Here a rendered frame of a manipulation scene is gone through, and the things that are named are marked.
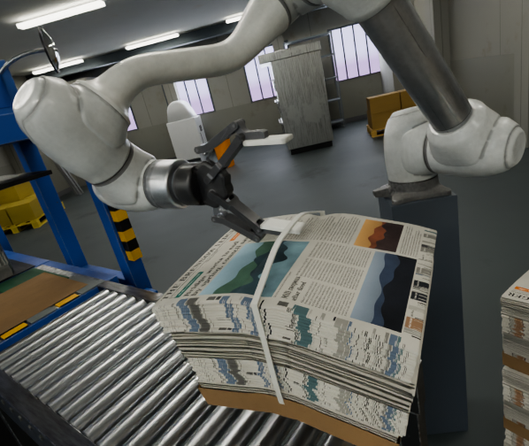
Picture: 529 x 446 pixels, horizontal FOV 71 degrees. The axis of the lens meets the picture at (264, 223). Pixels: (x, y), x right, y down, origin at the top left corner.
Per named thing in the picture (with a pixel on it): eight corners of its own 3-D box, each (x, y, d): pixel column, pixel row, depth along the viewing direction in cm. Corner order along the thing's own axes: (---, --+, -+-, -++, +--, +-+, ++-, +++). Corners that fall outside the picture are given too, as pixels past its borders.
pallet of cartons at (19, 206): (30, 215, 795) (14, 180, 769) (75, 205, 782) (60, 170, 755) (-20, 242, 666) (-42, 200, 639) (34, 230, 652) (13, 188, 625)
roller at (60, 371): (163, 311, 138) (158, 301, 136) (34, 408, 104) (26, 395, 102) (155, 310, 141) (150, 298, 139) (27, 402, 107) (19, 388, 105)
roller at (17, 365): (133, 303, 150) (128, 292, 148) (9, 387, 116) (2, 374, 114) (126, 301, 153) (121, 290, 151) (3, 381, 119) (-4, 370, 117)
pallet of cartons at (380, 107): (440, 124, 721) (437, 83, 695) (372, 138, 737) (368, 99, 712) (423, 119, 808) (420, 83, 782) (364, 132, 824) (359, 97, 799)
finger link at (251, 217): (209, 189, 62) (206, 196, 62) (261, 232, 61) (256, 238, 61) (222, 181, 65) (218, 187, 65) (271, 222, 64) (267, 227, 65)
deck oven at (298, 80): (278, 146, 909) (259, 60, 841) (325, 135, 898) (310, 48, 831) (279, 158, 764) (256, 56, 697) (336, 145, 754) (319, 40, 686)
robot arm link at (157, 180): (183, 197, 74) (207, 197, 71) (152, 216, 67) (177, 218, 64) (171, 153, 71) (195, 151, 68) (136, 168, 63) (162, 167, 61)
